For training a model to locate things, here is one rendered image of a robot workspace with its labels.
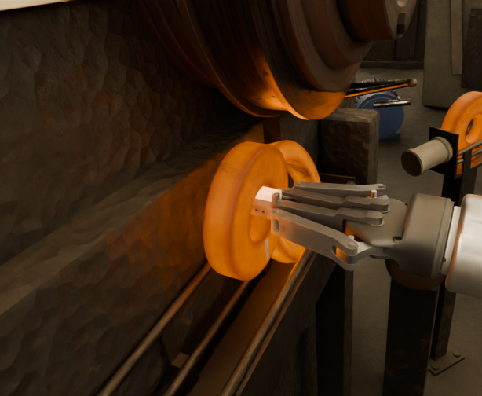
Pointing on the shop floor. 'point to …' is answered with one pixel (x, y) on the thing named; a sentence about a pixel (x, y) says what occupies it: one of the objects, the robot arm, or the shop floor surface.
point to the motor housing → (409, 331)
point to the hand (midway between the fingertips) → (250, 198)
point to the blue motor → (388, 129)
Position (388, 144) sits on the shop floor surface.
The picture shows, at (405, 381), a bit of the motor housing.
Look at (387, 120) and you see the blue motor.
